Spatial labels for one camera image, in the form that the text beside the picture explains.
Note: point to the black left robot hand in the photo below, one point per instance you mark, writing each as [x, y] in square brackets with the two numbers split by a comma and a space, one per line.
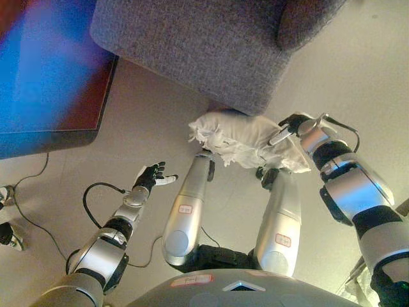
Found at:
[150, 177]

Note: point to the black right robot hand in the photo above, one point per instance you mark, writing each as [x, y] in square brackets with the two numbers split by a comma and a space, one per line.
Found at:
[295, 123]

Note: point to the white fringed pillow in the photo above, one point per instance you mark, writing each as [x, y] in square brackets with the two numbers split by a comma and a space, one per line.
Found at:
[246, 134]

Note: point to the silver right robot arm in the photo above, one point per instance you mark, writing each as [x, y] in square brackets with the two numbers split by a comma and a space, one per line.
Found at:
[358, 192]

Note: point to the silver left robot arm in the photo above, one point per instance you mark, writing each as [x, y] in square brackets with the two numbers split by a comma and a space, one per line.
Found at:
[102, 252]

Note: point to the silver left robot leg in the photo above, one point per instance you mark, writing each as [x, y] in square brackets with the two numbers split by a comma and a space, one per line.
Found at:
[185, 208]

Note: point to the silver robot leg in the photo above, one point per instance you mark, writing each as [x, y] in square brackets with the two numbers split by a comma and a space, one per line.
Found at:
[185, 208]
[281, 224]

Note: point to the black right robot foot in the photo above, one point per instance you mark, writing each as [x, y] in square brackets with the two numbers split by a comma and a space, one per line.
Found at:
[268, 177]

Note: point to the silver right robot leg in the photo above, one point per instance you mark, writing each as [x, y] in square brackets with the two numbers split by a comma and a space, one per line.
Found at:
[281, 224]

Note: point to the grey fabric armchair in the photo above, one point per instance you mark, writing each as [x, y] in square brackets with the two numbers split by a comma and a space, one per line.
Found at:
[207, 44]

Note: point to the grey robot torso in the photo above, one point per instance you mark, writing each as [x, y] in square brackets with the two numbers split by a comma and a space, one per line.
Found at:
[223, 291]

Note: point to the black white shoe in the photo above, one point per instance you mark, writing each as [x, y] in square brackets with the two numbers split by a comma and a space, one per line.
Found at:
[7, 196]
[9, 236]

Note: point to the brown wooden desk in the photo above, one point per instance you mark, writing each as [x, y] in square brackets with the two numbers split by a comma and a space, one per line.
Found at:
[48, 70]

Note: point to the beige quilted bed cover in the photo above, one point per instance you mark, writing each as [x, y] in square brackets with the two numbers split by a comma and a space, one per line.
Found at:
[358, 281]

